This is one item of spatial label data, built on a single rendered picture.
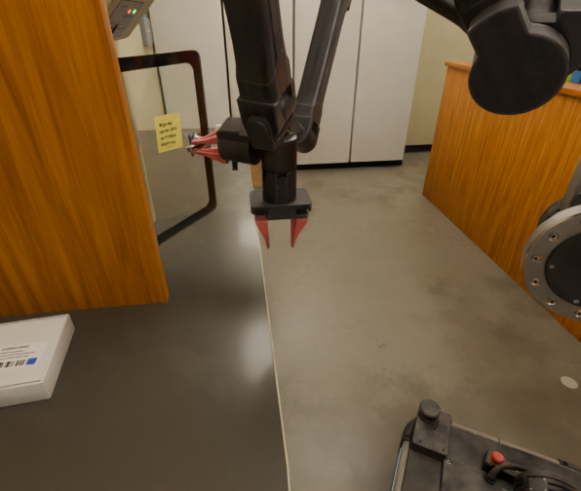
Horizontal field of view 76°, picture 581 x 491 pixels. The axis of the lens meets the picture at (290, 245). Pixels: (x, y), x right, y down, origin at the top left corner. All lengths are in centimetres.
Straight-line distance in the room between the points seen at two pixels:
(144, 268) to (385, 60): 359
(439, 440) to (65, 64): 138
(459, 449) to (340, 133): 325
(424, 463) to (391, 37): 354
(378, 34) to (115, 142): 355
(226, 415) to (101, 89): 53
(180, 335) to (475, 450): 109
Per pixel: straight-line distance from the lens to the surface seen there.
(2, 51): 71
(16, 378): 74
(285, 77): 54
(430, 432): 146
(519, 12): 39
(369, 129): 419
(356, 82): 408
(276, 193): 61
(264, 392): 65
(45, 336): 80
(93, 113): 69
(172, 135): 91
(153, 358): 73
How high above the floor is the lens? 146
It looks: 32 degrees down
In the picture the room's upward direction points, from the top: straight up
